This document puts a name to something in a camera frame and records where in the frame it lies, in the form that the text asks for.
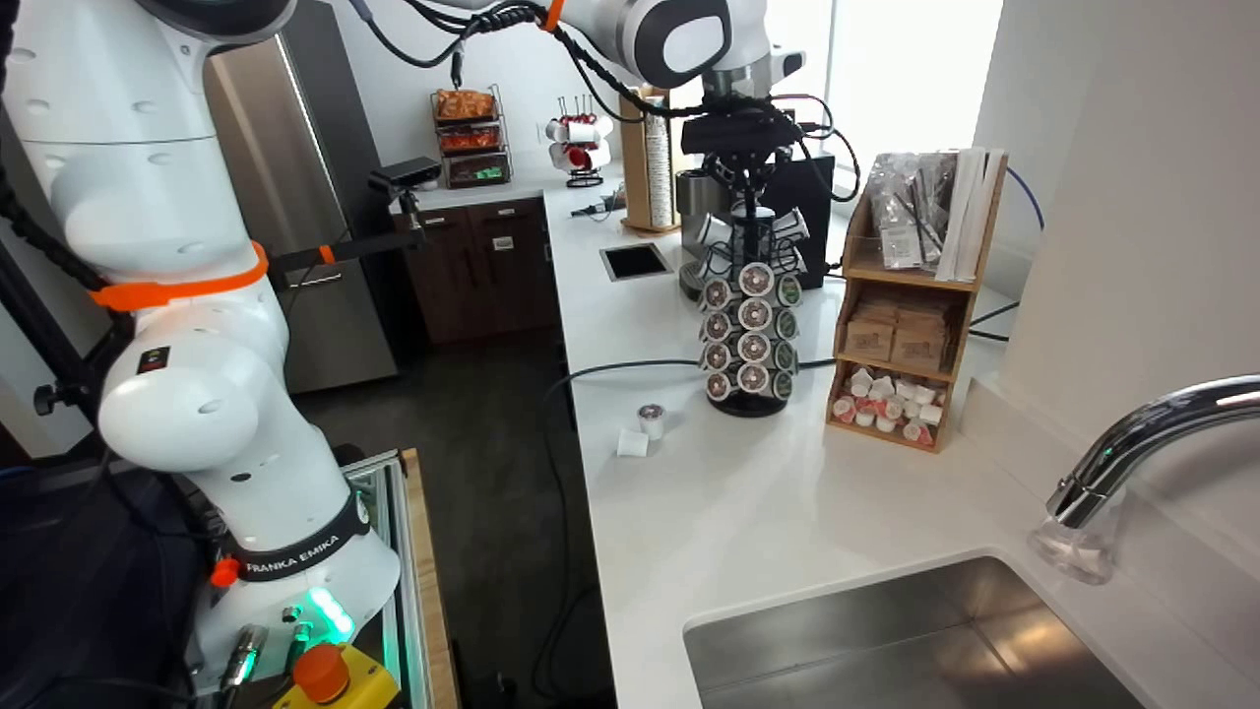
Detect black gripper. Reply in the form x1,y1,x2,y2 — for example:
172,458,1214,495
681,103,801,169

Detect black coffee pod carousel stand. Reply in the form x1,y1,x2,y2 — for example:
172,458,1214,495
698,203,810,416

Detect coffee pod with donut lid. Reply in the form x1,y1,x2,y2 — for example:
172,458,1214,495
639,400,666,433

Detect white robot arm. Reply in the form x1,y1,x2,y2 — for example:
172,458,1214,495
3,0,400,686

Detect black Keurig coffee machine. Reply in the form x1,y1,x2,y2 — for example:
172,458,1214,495
672,155,840,299

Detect white coffee pod lying sideways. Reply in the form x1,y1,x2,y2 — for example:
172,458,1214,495
616,429,649,458

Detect paper cup stack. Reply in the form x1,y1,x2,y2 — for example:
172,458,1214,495
622,86,679,231

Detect red white small appliance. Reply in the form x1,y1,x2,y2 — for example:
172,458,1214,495
546,114,612,189

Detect wooden condiment organizer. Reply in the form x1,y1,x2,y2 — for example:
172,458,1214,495
827,149,1009,449

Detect snack display rack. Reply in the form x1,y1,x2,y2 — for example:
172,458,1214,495
435,86,512,189

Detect dark wooden cabinet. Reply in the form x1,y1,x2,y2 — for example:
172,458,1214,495
404,198,544,346

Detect stainless steel refrigerator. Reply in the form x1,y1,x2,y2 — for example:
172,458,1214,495
204,0,398,394

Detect chrome sink faucet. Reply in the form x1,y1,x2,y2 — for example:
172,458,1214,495
1029,375,1260,584

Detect stainless steel sink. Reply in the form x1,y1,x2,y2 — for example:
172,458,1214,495
685,556,1141,709

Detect yellow emergency stop button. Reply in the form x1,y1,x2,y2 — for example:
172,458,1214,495
271,646,400,709

